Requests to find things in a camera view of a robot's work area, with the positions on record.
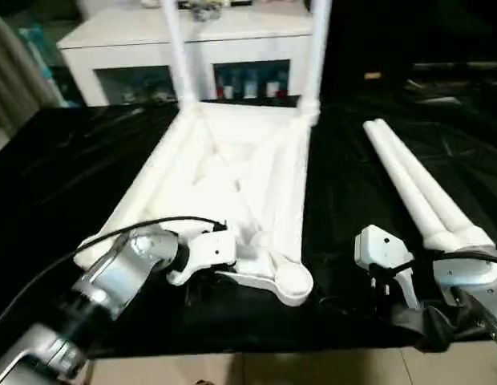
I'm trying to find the white plastic table top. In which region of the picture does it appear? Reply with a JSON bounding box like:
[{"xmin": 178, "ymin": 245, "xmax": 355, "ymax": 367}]
[{"xmin": 74, "ymin": 98, "xmax": 316, "ymax": 309}]

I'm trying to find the white plastic table leg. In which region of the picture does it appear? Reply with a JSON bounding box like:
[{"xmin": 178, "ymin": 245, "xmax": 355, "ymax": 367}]
[
  {"xmin": 298, "ymin": 0, "xmax": 334, "ymax": 126},
  {"xmin": 162, "ymin": 0, "xmax": 198, "ymax": 112},
  {"xmin": 372, "ymin": 118, "xmax": 497, "ymax": 254},
  {"xmin": 362, "ymin": 120, "xmax": 454, "ymax": 253}
]

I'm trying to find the black plastic mat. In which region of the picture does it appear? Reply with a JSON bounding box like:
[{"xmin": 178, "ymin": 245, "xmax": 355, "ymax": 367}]
[{"xmin": 0, "ymin": 91, "xmax": 497, "ymax": 360}]

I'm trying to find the black long bar device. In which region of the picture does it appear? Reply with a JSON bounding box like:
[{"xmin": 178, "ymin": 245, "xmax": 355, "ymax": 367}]
[{"xmin": 412, "ymin": 61, "xmax": 497, "ymax": 74}]

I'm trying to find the white glass-door cabinet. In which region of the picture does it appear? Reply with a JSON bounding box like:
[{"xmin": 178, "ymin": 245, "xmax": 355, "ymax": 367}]
[{"xmin": 55, "ymin": 6, "xmax": 314, "ymax": 107}]

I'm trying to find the black tall cabinet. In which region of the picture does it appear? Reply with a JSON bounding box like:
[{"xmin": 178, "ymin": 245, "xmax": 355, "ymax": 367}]
[{"xmin": 328, "ymin": 0, "xmax": 416, "ymax": 97}]

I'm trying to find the black white crumpled bundle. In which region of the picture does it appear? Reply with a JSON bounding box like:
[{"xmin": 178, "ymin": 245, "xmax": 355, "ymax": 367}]
[{"xmin": 189, "ymin": 4, "xmax": 222, "ymax": 22}]

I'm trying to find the grey curtain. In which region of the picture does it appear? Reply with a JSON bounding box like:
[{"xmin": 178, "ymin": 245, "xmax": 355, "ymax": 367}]
[{"xmin": 0, "ymin": 7, "xmax": 64, "ymax": 136}]

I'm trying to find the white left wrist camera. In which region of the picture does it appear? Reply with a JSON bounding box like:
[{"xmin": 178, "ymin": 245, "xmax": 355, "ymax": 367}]
[{"xmin": 166, "ymin": 221, "xmax": 238, "ymax": 287}]

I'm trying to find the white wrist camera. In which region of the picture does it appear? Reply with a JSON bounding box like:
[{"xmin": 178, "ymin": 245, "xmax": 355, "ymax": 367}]
[
  {"xmin": 354, "ymin": 225, "xmax": 421, "ymax": 310},
  {"xmin": 166, "ymin": 221, "xmax": 238, "ymax": 287}
]

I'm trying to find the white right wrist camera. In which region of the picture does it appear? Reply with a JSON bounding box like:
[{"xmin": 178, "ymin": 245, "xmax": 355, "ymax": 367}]
[{"xmin": 354, "ymin": 225, "xmax": 421, "ymax": 310}]

